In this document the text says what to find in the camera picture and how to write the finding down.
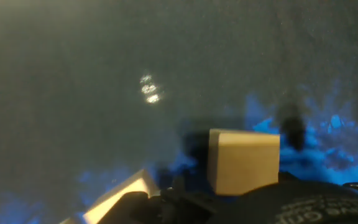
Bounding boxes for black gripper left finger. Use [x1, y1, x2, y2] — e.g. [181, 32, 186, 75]
[98, 175, 226, 224]

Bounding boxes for printed landscape desk mat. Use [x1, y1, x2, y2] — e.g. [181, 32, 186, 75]
[0, 0, 358, 224]

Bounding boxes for large wooden cube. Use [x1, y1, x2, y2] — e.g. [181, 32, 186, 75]
[82, 169, 161, 224]
[206, 128, 282, 197]

